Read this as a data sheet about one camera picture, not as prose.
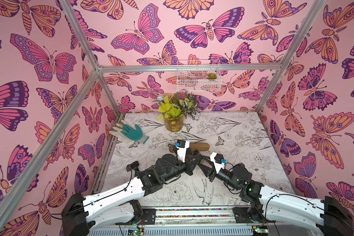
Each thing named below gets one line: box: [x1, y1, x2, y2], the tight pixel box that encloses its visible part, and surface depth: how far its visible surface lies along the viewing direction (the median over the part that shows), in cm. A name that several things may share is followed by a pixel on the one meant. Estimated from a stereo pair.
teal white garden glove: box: [109, 119, 150, 145], surface depth 109 cm
